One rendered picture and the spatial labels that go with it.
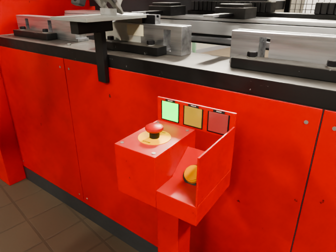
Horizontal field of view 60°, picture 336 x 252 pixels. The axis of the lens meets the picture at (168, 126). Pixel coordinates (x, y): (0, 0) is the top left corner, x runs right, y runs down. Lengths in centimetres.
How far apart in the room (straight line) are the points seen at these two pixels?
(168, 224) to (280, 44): 55
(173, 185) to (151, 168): 7
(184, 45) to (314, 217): 64
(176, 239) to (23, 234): 107
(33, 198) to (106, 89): 97
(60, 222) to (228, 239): 93
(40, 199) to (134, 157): 131
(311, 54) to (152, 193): 53
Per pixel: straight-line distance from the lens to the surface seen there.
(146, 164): 58
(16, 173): 204
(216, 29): 122
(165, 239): 75
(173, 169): 63
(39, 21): 162
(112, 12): 107
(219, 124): 63
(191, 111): 66
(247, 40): 89
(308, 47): 84
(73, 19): 96
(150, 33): 108
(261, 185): 87
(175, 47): 102
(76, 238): 156
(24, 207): 183
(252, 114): 79
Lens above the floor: 106
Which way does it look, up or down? 24 degrees down
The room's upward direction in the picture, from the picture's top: straight up
